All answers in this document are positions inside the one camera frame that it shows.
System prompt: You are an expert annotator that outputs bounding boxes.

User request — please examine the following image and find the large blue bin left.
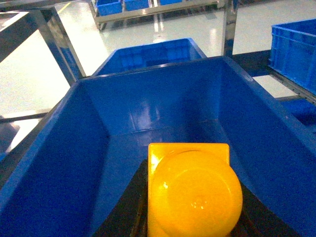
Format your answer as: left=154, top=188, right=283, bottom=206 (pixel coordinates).
left=0, top=57, right=316, bottom=237

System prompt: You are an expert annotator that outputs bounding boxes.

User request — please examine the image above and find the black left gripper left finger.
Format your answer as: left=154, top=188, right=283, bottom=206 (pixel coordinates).
left=93, top=160, right=148, bottom=237

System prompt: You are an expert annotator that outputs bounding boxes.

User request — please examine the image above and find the yellow toy building block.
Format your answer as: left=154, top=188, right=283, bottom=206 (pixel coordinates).
left=148, top=143, right=243, bottom=237

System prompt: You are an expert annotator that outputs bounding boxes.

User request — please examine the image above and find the far steel bin rack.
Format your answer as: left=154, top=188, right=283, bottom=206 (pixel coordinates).
left=88, top=0, right=225, bottom=31

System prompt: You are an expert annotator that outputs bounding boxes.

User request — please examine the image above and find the blue bin behind left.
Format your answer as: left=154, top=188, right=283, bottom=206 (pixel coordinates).
left=93, top=38, right=206, bottom=76

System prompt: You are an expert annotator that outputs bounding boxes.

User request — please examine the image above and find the blue bin behind right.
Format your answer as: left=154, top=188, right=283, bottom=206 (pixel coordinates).
left=269, top=19, right=316, bottom=94

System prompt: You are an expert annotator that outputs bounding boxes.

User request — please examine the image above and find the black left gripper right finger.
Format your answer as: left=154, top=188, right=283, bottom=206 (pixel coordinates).
left=229, top=184, right=299, bottom=237

